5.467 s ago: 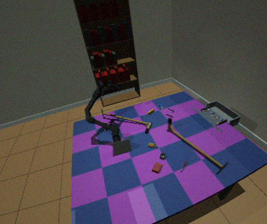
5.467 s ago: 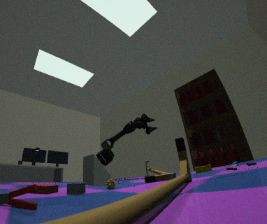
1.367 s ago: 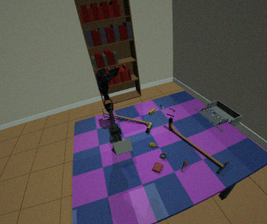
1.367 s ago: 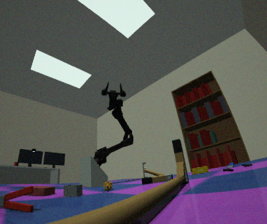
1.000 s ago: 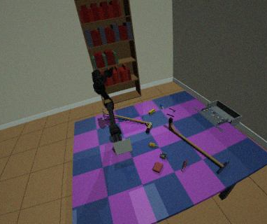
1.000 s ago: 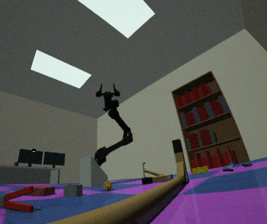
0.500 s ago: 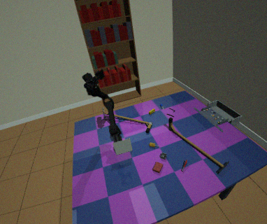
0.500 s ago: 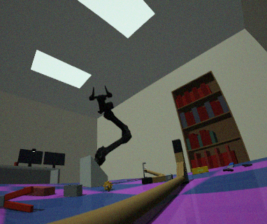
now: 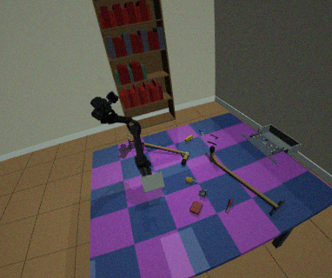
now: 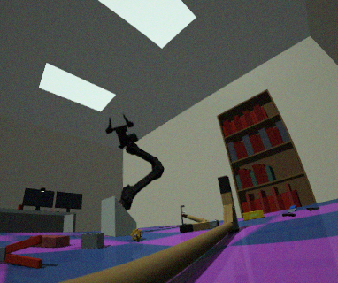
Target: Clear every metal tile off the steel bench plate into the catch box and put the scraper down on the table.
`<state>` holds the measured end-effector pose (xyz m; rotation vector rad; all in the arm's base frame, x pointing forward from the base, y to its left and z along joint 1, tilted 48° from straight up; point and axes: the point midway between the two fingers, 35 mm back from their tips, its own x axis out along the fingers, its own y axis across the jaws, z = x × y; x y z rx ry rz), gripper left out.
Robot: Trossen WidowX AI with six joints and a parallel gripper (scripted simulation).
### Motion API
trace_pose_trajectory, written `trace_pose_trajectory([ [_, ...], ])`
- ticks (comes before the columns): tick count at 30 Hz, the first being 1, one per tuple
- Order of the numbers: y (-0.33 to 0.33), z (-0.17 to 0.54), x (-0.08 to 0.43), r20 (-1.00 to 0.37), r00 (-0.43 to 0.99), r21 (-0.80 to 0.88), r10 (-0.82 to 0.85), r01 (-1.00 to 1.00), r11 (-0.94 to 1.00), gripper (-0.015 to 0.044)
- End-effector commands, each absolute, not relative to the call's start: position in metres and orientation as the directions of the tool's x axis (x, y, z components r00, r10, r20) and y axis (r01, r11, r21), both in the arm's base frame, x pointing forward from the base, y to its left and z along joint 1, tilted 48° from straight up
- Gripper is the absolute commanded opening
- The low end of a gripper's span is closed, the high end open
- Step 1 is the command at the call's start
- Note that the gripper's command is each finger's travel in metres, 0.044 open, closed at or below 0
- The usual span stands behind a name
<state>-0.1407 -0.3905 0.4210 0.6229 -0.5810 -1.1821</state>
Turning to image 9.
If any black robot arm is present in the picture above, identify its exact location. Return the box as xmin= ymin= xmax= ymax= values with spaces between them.
xmin=90 ymin=97 xmax=152 ymax=177

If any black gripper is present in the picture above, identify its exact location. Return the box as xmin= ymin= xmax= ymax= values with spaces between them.
xmin=91 ymin=91 xmax=119 ymax=121

